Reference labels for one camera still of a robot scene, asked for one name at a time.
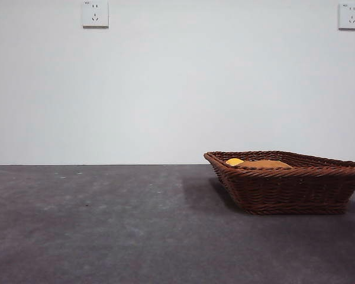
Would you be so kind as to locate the brown wicker basket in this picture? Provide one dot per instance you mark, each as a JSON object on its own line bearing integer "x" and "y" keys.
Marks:
{"x": 287, "y": 190}

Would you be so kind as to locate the brown potato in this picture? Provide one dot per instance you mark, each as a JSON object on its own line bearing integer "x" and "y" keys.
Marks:
{"x": 266, "y": 164}

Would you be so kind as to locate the white wall socket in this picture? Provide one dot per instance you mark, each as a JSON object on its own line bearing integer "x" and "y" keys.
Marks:
{"x": 95, "y": 14}
{"x": 351, "y": 17}

